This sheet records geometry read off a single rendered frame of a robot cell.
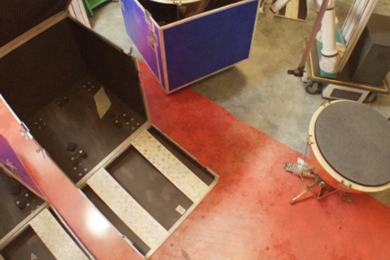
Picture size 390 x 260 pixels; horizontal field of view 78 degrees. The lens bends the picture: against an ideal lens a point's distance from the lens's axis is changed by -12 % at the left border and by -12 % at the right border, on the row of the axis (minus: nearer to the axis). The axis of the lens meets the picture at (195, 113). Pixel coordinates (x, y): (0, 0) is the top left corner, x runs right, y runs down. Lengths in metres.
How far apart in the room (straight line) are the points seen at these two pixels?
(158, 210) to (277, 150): 1.21
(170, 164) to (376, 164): 1.58
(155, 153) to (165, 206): 0.46
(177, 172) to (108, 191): 0.59
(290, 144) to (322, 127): 0.87
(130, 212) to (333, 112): 1.71
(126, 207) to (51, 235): 0.64
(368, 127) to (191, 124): 1.59
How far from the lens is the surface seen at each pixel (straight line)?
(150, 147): 2.45
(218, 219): 2.33
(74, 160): 2.46
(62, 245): 2.40
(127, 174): 2.49
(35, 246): 2.59
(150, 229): 2.29
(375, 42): 2.85
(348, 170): 1.84
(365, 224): 2.73
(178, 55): 2.48
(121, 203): 2.33
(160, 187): 2.41
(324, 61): 2.63
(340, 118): 2.04
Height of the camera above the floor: 2.25
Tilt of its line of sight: 54 degrees down
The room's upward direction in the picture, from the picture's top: straight up
